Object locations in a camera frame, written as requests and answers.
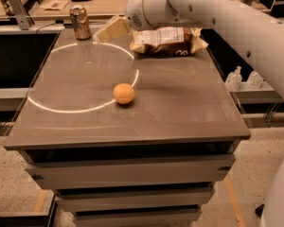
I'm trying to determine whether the orange soda can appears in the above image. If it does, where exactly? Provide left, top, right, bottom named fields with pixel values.
left=69, top=5, right=91, bottom=40

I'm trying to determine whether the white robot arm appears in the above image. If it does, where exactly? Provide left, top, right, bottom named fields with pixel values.
left=94, top=0, right=284, bottom=99

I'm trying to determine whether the brown chip bag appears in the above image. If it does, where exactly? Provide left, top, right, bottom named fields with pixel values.
left=130, top=26, right=208, bottom=57

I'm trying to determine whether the small paper note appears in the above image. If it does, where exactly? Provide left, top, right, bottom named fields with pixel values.
left=42, top=0, right=68, bottom=10

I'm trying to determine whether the orange fruit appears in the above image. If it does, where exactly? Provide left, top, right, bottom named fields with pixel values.
left=113, top=83, right=135, bottom=105

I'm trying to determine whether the left clear plastic bottle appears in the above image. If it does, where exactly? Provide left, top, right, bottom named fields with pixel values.
left=224, top=66, right=242, bottom=92

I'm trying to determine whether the clear plastic bottle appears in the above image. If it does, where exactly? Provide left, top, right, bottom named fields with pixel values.
left=246, top=70, right=264, bottom=89
left=224, top=66, right=242, bottom=92

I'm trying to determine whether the grey drawer cabinet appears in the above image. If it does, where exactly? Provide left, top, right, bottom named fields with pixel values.
left=6, top=29, right=250, bottom=227

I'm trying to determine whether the right clear plastic bottle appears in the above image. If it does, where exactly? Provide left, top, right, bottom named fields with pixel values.
left=246, top=70, right=264, bottom=89

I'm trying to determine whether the black chair base leg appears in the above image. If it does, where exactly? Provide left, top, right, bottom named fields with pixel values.
left=255, top=204, right=264, bottom=218

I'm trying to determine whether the left metal bracket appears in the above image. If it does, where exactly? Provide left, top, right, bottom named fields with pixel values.
left=8, top=0, right=34, bottom=30

